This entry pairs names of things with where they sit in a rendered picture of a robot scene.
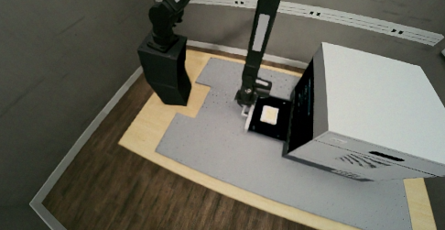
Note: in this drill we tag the grey boxy benchtop instrument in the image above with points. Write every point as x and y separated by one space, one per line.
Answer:
358 115

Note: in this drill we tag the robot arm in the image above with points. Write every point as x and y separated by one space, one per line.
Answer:
164 16

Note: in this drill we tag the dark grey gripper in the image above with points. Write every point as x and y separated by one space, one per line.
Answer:
245 99

